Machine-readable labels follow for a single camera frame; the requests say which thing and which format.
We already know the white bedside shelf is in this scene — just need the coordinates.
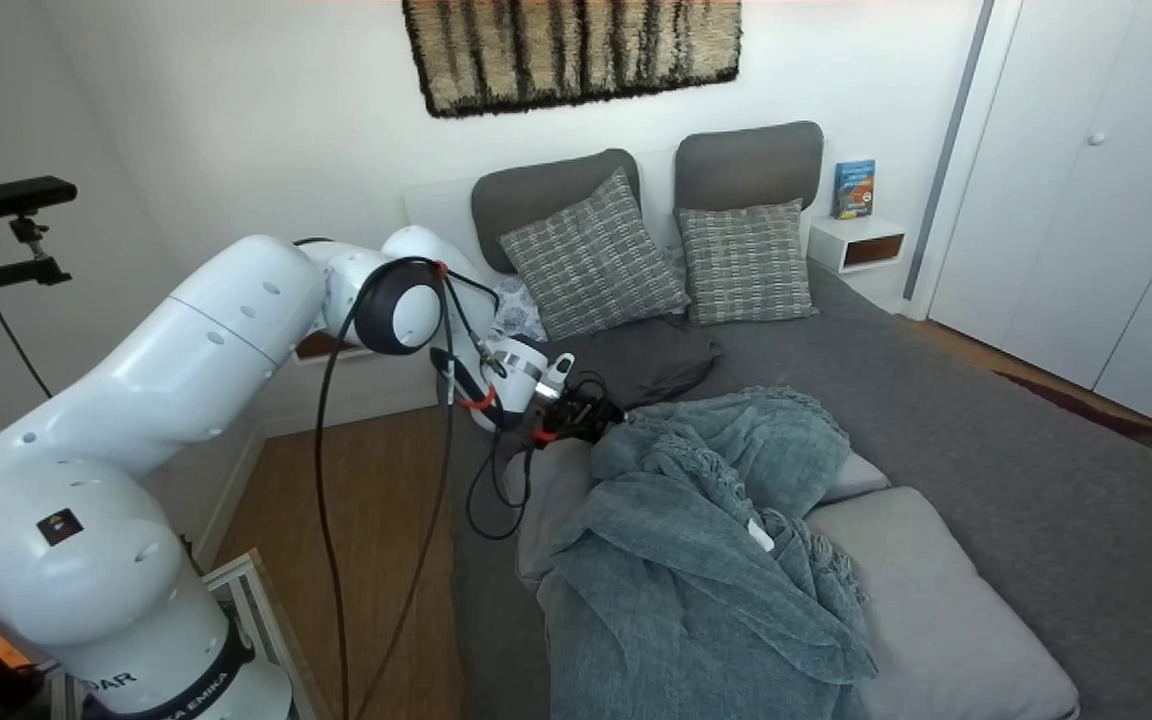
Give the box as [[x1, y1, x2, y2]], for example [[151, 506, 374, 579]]
[[808, 217, 906, 277]]

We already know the black camera on stand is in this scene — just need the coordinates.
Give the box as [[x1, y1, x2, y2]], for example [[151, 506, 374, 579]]
[[0, 170, 85, 404]]

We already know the blue-grey fleece blanket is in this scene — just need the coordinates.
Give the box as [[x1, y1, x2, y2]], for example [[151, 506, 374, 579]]
[[521, 388, 881, 720]]

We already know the dark grey headrest pillow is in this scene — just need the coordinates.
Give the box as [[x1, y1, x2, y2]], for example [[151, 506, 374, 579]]
[[678, 119, 823, 210], [469, 148, 640, 277]]

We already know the white wall shelf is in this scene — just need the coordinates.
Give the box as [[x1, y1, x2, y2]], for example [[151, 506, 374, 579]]
[[293, 331, 374, 364]]

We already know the colourful book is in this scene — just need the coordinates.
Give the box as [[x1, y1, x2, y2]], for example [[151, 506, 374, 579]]
[[832, 159, 878, 220]]

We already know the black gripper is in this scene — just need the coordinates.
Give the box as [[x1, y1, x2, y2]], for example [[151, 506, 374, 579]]
[[539, 382, 626, 439]]

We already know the grey checked pillow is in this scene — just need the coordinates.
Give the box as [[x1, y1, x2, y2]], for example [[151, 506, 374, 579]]
[[501, 170, 690, 339], [680, 201, 815, 323]]

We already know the brown shaggy wall rug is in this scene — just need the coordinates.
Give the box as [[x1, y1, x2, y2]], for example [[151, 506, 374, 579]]
[[401, 0, 743, 116]]

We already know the dark grey bed cover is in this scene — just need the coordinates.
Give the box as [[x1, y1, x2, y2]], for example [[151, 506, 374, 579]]
[[447, 277, 1152, 720]]

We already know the white wardrobe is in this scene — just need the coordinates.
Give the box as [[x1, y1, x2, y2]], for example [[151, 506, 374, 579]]
[[928, 0, 1152, 414]]

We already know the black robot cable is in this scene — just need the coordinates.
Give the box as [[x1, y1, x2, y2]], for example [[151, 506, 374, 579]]
[[308, 258, 570, 720]]

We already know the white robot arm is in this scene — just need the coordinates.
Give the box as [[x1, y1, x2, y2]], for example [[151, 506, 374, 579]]
[[0, 225, 575, 720]]

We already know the dark grey flat pillow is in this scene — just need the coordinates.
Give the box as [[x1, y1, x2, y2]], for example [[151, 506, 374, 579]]
[[570, 316, 721, 407]]

